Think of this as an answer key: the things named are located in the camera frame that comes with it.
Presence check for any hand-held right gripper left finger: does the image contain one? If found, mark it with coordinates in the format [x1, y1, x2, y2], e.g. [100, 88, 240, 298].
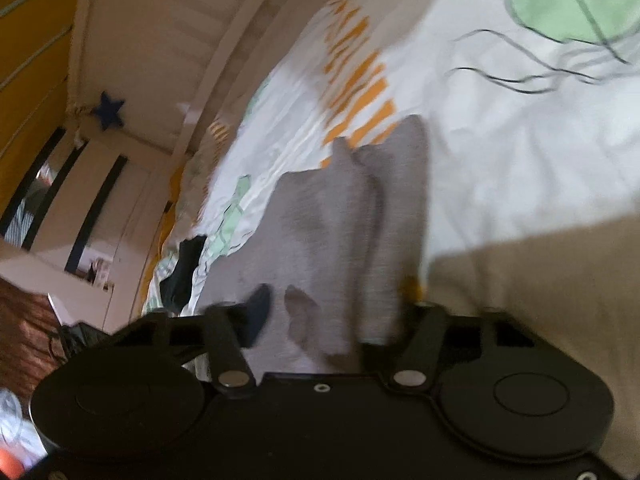
[112, 284, 273, 400]

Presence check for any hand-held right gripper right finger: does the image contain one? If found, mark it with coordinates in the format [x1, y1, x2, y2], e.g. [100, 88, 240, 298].
[382, 301, 538, 392]

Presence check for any grey sweater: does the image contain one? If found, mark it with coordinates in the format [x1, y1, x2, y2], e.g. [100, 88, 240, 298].
[195, 114, 432, 376]

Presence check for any black garment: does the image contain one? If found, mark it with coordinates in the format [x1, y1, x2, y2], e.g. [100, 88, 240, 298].
[159, 235, 208, 313]

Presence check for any white cabinet with black strips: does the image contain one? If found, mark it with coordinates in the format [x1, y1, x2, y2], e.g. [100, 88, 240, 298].
[0, 125, 173, 306]

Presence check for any white jellyfish printed blanket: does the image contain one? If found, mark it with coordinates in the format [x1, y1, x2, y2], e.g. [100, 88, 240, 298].
[137, 0, 640, 321]

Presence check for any dark blue star decoration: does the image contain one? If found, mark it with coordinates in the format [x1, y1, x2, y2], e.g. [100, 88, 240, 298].
[91, 91, 126, 132]

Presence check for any black cable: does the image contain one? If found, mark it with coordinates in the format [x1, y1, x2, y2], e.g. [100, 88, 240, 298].
[47, 322, 108, 363]

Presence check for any pale wooden bed frame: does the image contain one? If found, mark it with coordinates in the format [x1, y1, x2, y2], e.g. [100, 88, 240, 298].
[67, 0, 361, 158]

